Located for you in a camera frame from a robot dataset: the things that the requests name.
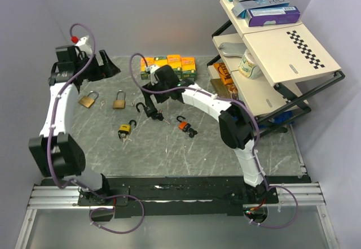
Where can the silver foil pouch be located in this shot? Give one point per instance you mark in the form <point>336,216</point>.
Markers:
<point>232,50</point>

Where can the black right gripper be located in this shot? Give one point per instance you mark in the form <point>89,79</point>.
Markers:
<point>149,102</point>

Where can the grey R.O.C.S. toothpaste box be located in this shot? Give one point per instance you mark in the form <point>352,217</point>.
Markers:
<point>241,6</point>

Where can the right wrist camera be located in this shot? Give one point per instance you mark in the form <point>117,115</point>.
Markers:
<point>151,71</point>

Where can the orange padlock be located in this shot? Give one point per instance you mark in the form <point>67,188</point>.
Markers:
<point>186,127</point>

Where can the purple toothpaste box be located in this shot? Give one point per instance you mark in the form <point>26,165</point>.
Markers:
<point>272,16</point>

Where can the cream tiered shelf rack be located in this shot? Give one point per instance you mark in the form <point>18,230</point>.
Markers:
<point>294,64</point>

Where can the orange sponge pack stack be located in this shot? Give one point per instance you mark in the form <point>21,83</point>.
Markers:
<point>184,67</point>

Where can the black padlock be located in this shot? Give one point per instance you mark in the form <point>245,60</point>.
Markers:
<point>154,116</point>

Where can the large brass padlock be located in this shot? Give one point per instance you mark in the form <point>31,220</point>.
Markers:
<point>119,102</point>

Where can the aluminium rail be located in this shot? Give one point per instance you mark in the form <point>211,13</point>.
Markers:
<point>55,220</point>

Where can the yellow padlock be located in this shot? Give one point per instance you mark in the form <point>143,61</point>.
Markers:
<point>125,130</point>

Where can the blue bag under shelf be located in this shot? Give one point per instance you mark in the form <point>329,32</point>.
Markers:
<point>285,116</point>

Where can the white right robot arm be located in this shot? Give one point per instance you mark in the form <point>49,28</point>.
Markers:
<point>236,125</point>

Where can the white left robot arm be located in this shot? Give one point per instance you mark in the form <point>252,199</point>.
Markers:
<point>56,153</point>

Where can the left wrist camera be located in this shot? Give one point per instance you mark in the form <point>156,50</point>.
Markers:
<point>83,43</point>

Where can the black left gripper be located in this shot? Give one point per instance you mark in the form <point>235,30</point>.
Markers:
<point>108,69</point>

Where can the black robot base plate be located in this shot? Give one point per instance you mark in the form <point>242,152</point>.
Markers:
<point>125,197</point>

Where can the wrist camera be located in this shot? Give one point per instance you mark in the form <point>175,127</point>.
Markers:
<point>151,71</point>
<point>83,43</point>

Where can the orange snack bag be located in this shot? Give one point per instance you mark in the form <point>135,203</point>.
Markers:
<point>226,80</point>

